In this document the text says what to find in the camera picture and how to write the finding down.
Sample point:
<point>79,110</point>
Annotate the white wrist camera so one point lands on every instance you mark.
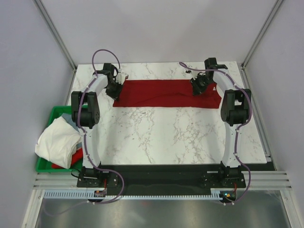
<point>196,75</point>
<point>121,76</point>

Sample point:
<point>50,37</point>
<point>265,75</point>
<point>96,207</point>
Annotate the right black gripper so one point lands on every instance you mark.
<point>197,90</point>

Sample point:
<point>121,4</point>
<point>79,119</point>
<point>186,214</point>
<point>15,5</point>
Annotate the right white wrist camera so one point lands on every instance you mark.
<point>196,75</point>

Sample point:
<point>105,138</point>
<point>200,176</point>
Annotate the dark red t shirt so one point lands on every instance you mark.
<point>166,93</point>

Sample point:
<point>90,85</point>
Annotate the grey blue t shirt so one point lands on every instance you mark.
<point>68,119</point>

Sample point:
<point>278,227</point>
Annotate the left aluminium frame post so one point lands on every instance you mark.
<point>53,30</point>

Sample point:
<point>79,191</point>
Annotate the white slotted cable duct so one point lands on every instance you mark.
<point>95,194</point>

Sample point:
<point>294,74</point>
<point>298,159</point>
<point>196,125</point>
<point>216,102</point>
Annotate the bright red t shirt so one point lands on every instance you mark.
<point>77,156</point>

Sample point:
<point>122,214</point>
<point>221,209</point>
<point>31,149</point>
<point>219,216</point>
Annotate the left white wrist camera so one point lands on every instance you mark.
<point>121,76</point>

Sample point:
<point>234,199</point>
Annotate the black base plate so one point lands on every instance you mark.
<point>158,178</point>

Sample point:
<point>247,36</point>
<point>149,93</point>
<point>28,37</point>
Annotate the white t shirt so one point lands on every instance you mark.
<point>57,143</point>

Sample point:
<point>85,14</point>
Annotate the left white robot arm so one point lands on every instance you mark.
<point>85,110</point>

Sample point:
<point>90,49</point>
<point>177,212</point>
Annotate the green plastic bin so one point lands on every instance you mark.
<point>44,166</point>

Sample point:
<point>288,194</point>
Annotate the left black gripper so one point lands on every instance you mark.
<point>116,95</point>

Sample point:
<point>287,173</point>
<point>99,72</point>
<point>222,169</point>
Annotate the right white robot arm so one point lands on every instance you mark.
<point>235,112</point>

